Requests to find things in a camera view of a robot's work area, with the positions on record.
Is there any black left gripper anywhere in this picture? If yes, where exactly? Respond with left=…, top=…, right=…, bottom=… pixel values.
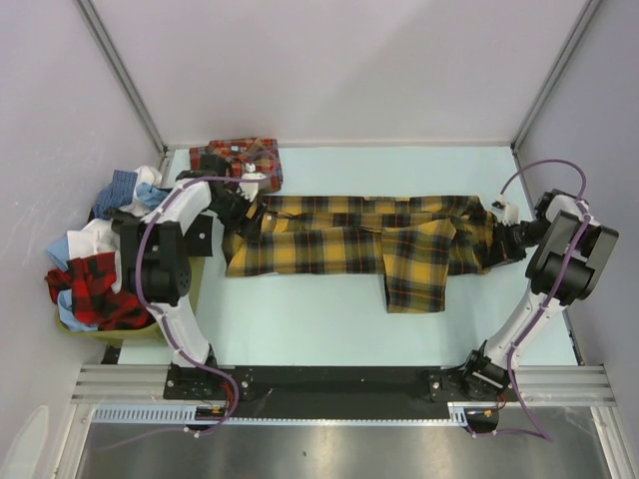
left=206, top=186, right=267, bottom=242

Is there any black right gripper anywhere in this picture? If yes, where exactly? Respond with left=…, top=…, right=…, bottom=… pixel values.
left=482, top=219, right=552, bottom=269

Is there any yellow plaid long sleeve shirt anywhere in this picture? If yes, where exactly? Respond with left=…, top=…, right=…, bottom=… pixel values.
left=222, top=196, right=497, bottom=313

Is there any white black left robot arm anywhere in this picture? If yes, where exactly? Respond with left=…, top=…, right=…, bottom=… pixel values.
left=119, top=157, right=277, bottom=399

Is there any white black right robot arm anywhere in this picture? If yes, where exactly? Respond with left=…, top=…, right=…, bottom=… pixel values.
left=460, top=189, right=619, bottom=400

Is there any folded red plaid shirt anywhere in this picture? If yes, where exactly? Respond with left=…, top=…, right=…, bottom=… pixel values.
left=189, top=137, right=284, bottom=194

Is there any light blue shirt in bin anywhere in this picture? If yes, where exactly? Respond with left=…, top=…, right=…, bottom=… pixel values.
left=46, top=182, right=171, bottom=332

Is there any blue patterned shirt in bin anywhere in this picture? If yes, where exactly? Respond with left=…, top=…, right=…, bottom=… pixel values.
left=92, top=170, right=138, bottom=220

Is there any white shirt in bin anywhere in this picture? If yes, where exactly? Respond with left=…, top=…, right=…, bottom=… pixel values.
left=66, top=165, right=165, bottom=295

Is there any olive green laundry bin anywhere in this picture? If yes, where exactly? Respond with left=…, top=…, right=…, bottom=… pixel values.
left=53, top=188, right=209, bottom=349

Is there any red black buffalo plaid shirt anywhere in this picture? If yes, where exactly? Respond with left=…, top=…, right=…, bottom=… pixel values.
left=45, top=251, right=155, bottom=332

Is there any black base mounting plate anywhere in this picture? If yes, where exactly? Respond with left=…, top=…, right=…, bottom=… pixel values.
left=163, top=365, right=515, bottom=421

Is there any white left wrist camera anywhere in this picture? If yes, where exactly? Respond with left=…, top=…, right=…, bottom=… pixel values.
left=238, top=163, right=268, bottom=202

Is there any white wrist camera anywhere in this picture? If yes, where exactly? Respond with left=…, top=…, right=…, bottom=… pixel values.
left=238, top=163, right=268, bottom=202
left=491, top=198, right=519, bottom=226

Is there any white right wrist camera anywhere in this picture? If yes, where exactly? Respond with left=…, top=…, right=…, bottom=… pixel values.
left=491, top=198, right=519, bottom=226

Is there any white slotted cable duct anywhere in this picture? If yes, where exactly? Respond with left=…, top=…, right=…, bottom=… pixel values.
left=93, top=404, right=468, bottom=427

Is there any aluminium frame front rail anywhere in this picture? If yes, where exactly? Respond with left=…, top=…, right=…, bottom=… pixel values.
left=71, top=364, right=616, bottom=407

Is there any aluminium left corner post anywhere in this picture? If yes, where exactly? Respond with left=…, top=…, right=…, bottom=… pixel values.
left=74, top=0, right=168, bottom=158

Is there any aluminium corner post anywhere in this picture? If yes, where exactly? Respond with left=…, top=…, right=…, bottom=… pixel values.
left=510, top=0, right=604, bottom=151
left=74, top=0, right=168, bottom=158

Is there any aluminium right corner post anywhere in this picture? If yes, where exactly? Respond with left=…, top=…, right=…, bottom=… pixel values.
left=510, top=0, right=604, bottom=151

